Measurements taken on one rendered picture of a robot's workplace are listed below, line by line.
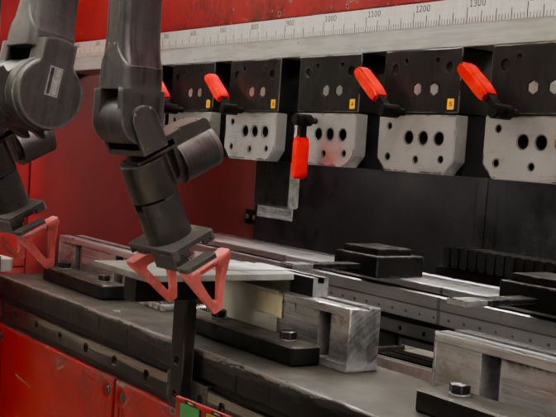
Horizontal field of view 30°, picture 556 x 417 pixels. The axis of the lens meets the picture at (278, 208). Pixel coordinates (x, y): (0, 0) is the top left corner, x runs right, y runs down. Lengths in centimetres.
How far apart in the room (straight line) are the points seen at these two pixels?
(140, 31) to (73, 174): 127
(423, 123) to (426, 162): 5
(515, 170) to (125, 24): 49
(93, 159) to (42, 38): 137
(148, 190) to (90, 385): 82
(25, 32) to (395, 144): 54
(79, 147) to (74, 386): 65
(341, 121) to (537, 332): 44
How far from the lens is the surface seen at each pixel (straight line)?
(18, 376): 233
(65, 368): 210
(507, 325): 166
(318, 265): 178
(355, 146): 150
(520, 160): 127
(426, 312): 179
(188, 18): 193
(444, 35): 139
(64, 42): 115
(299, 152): 154
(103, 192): 251
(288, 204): 168
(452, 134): 135
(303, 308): 161
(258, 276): 161
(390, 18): 147
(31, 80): 113
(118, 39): 123
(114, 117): 122
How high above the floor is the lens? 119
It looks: 3 degrees down
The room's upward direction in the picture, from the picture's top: 4 degrees clockwise
